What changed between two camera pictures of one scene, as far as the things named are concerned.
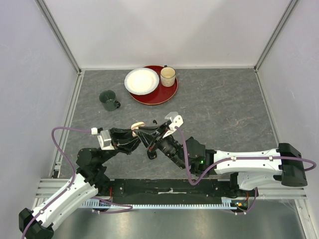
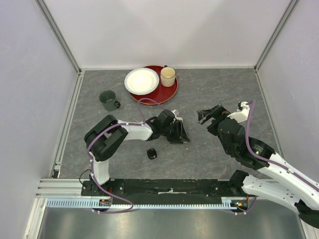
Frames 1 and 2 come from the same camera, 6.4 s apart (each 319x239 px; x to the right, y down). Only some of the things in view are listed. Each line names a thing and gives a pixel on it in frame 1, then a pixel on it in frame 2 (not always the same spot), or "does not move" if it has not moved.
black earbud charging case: [152, 154] does not move
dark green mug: [107, 97] does not move
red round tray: [161, 94] does not move
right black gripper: [151, 139] -> [218, 112]
